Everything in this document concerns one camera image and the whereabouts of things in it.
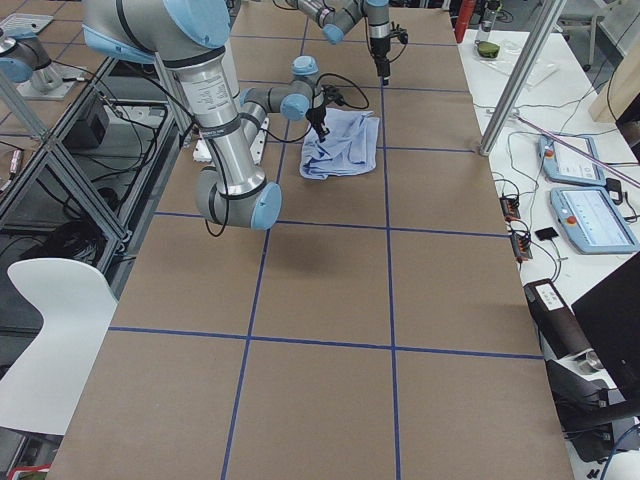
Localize white chair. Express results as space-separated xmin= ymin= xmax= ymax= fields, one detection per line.
xmin=1 ymin=258 xmax=118 ymax=436

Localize near blue teach pendant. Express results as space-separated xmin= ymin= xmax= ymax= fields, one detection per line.
xmin=549 ymin=187 xmax=639 ymax=255

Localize green fabric pouch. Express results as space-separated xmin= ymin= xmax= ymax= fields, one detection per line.
xmin=475 ymin=41 xmax=500 ymax=59

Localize blue striped button shirt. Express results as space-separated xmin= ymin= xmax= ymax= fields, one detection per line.
xmin=299 ymin=108 xmax=380 ymax=180

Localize aluminium frame post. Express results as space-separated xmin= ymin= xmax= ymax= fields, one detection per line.
xmin=478 ymin=0 xmax=574 ymax=156

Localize blue teach pendant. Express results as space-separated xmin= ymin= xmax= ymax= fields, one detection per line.
xmin=549 ymin=187 xmax=639 ymax=255
xmin=539 ymin=135 xmax=606 ymax=187

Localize black monitor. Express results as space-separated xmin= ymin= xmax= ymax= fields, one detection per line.
xmin=572 ymin=255 xmax=639 ymax=399

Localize reacher grabber tool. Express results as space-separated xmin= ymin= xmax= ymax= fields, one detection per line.
xmin=512 ymin=113 xmax=640 ymax=189

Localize far blue teach pendant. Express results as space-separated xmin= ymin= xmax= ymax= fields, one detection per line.
xmin=539 ymin=135 xmax=606 ymax=187

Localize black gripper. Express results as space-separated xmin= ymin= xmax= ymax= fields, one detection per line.
xmin=306 ymin=84 xmax=345 ymax=142
xmin=368 ymin=21 xmax=408 ymax=86

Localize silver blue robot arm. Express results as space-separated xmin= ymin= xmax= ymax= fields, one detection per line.
xmin=83 ymin=1 xmax=327 ymax=230
xmin=285 ymin=0 xmax=409 ymax=86

